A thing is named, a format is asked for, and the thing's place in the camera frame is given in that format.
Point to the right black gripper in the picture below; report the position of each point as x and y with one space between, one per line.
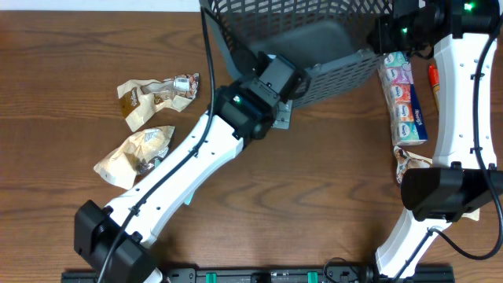
382 38

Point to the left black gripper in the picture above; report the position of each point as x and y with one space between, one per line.
295 97

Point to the orange biscuit package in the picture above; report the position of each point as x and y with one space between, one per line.
433 76

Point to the dark grey plastic basket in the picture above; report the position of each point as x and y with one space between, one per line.
326 38

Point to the Kleenex tissue multipack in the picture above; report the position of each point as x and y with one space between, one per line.
407 123

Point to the cream Pantree snack bag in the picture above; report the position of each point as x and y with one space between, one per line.
408 161

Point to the cream snack bag with barcode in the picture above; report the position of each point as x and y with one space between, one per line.
139 99

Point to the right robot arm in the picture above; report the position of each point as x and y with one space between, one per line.
461 36

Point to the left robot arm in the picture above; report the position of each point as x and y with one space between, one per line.
115 240

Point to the teal snack wrapper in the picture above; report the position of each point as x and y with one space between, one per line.
188 200

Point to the crumpled tan snack bag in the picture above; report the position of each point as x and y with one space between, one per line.
136 156

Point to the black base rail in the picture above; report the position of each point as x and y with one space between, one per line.
334 273

